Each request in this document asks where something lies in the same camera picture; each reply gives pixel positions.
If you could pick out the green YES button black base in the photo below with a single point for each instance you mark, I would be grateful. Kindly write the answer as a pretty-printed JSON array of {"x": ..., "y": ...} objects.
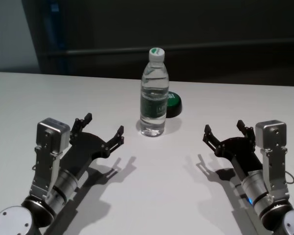
[{"x": 175, "y": 104}]

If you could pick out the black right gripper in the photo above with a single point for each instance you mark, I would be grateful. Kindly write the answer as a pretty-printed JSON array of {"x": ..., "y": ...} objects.
[{"x": 240, "y": 151}]

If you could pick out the dark grey horizontal rail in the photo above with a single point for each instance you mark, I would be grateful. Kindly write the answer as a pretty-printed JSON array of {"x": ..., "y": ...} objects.
[{"x": 210, "y": 49}]

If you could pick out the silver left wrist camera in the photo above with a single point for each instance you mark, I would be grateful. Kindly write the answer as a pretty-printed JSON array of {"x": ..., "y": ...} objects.
[{"x": 50, "y": 147}]

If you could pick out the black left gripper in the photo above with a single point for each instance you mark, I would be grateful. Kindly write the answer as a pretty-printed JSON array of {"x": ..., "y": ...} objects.
[{"x": 83, "y": 149}]

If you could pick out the clear water bottle green label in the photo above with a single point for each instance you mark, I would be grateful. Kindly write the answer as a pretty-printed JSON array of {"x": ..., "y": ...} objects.
[{"x": 154, "y": 98}]

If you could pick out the blue metal post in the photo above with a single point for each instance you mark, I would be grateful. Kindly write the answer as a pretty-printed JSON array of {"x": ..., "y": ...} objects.
[{"x": 56, "y": 36}]

